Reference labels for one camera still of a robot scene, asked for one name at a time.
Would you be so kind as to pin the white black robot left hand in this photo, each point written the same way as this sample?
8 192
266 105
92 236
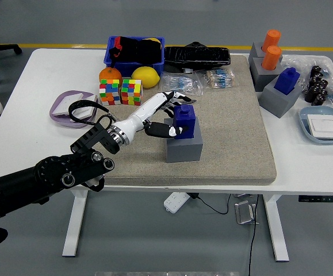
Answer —
137 115

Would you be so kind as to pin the blue square seal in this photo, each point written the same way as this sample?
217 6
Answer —
285 82
186 118

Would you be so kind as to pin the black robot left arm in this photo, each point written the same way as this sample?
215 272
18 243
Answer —
25 181

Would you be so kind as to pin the grey seal holder block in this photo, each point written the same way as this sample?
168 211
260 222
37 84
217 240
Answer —
183 152
254 54
259 77
278 103

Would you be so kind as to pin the orange cylinder seal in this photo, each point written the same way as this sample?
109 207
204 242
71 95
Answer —
271 40
271 59

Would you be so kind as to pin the colourful puzzle cube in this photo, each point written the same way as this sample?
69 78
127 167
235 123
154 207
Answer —
109 92
131 92

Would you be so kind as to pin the yellow lemon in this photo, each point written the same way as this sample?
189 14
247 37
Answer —
145 77

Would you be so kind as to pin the orange fruit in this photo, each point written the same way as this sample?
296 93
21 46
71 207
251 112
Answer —
110 75

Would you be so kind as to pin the blue plastic bin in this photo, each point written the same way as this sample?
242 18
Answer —
129 65

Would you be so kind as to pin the clear bag blue resistors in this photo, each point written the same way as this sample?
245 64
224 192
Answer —
183 83

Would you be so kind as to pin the black cloth bag red trim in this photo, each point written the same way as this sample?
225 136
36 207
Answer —
143 50

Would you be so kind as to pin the yellow object in bin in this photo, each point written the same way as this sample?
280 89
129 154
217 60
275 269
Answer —
154 39

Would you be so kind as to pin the purple tray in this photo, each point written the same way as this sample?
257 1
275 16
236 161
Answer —
54 115

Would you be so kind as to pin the black wrapped keyboard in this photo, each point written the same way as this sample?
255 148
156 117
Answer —
198 56

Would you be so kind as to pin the clear bag tan resistors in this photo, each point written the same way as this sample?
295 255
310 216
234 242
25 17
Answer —
219 79

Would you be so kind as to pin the grey-brown speckled mat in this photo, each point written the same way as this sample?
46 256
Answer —
226 138

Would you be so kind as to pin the white power strip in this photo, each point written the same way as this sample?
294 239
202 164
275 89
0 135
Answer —
175 202

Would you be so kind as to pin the white table leg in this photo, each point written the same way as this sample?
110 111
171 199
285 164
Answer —
74 224
277 230

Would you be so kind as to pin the black office chair base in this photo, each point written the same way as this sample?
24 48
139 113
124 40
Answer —
8 47

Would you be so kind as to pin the light blue tray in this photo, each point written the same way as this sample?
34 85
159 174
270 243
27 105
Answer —
303 120

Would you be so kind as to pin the black table control panel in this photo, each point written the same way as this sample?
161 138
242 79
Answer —
321 198

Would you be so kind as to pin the silver metal bracket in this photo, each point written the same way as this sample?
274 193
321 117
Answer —
244 212

